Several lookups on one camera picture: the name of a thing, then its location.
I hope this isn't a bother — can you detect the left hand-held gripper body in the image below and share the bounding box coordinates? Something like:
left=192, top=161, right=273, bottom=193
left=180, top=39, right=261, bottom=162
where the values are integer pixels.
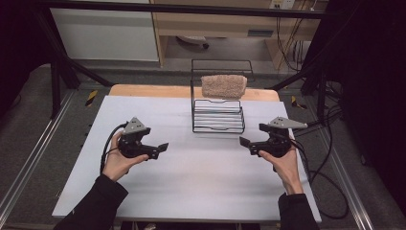
left=117, top=116, right=161, bottom=160

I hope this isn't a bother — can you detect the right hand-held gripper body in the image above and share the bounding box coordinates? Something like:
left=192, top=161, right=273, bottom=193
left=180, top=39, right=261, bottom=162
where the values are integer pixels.
left=249, top=116, right=309, bottom=159

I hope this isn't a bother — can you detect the person's left hand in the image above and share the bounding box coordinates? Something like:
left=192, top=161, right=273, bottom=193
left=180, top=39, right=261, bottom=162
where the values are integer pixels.
left=101, top=130, right=150, bottom=183

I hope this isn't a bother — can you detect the person's right hand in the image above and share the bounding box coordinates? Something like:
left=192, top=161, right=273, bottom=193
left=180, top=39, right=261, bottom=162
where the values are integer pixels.
left=258, top=145, right=305, bottom=196

